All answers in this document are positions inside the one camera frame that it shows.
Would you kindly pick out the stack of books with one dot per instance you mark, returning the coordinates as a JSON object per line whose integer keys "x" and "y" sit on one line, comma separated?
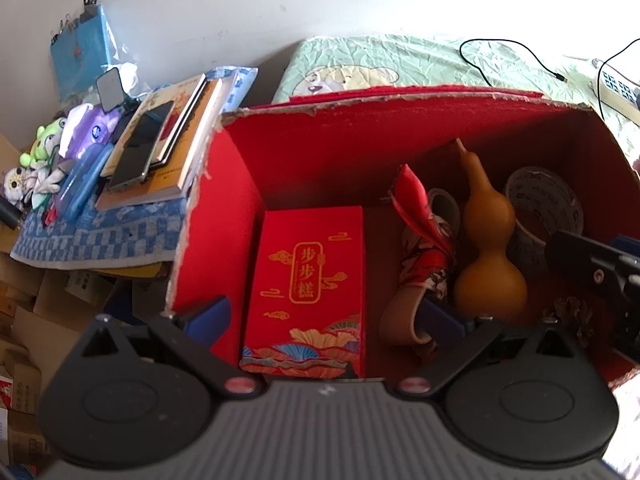
{"x": 198, "y": 102}

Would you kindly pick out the blue checkered cloth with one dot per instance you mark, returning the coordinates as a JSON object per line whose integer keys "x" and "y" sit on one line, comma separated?
{"x": 118, "y": 238}

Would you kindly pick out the green patterned bed sheet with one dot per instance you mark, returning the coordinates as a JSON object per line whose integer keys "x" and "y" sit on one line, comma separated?
{"x": 323, "y": 64}

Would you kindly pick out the large red cardboard box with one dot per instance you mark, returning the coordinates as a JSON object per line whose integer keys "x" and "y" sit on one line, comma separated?
{"x": 339, "y": 152}

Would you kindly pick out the red patterned scarf bag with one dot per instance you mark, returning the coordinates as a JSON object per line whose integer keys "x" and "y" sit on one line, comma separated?
{"x": 426, "y": 264}

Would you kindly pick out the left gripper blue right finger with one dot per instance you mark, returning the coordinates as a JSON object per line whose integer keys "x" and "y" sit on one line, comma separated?
{"x": 441, "y": 326}

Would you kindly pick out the black smartphone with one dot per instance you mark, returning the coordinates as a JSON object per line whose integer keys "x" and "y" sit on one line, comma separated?
{"x": 134, "y": 164}

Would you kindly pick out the green frog plush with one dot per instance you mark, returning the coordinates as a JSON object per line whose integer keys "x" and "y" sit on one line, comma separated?
{"x": 48, "y": 138}

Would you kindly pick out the black cylinder bottle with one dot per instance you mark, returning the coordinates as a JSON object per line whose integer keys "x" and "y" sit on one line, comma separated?
{"x": 10, "y": 215}

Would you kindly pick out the white power strip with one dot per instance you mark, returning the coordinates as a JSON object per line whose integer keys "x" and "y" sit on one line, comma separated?
{"x": 619, "y": 93}

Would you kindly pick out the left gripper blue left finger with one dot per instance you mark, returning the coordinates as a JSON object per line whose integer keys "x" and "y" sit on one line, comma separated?
{"x": 208, "y": 324}

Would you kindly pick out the orange gourd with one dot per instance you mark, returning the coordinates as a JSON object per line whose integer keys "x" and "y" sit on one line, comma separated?
{"x": 491, "y": 285}

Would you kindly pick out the small black mirror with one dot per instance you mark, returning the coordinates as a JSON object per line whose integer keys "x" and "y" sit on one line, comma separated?
{"x": 110, "y": 91}

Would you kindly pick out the white flower plush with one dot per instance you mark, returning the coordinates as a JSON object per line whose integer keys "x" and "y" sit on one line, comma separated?
{"x": 31, "y": 188}

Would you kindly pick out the blue pencil case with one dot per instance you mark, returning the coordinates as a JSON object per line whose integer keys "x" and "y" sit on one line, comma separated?
{"x": 79, "y": 184}

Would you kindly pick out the small red gift box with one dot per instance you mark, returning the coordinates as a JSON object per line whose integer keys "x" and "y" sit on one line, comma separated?
{"x": 304, "y": 317}

